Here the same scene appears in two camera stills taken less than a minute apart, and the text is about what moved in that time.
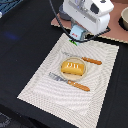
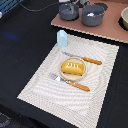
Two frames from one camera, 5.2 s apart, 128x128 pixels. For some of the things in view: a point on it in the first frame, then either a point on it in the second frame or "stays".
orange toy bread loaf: [72, 68] stays
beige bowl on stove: [123, 19] stays
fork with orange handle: [70, 82] stays
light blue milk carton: [77, 33] to [62, 38]
